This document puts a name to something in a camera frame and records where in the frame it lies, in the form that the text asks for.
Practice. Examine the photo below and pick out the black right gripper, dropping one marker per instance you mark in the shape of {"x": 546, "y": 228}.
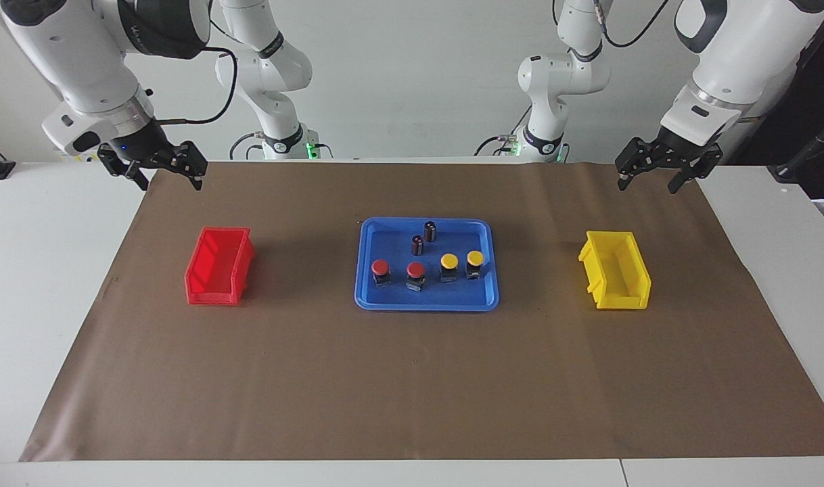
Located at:
{"x": 145, "y": 145}

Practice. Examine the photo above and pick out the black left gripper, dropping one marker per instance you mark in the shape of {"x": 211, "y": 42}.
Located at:
{"x": 669, "y": 152}

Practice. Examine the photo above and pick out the yellow push button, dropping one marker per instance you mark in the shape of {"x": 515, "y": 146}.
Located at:
{"x": 449, "y": 260}
{"x": 475, "y": 257}

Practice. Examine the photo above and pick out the red push button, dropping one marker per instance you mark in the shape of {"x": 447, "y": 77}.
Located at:
{"x": 380, "y": 267}
{"x": 415, "y": 269}

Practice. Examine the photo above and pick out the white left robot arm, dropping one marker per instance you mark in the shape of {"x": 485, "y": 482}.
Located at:
{"x": 737, "y": 61}

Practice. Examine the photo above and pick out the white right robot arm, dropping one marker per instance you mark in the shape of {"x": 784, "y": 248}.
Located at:
{"x": 80, "y": 61}

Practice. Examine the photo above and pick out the white box yellow label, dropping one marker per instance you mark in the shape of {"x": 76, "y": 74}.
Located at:
{"x": 74, "y": 157}

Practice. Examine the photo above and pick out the red plastic bin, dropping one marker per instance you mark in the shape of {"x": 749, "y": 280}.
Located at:
{"x": 209, "y": 294}

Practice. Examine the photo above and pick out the yellow plastic bin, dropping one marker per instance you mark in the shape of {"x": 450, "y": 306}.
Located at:
{"x": 622, "y": 301}

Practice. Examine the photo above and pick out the black stand pole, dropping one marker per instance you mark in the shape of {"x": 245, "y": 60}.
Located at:
{"x": 801, "y": 159}

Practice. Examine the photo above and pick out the black cylinder capacitor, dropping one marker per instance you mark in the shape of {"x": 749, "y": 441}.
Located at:
{"x": 417, "y": 245}
{"x": 429, "y": 231}

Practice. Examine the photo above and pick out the blue plastic tray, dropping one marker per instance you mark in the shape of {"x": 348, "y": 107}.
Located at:
{"x": 452, "y": 295}

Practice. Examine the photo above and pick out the brown paper table mat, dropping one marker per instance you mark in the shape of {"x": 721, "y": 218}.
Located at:
{"x": 412, "y": 379}

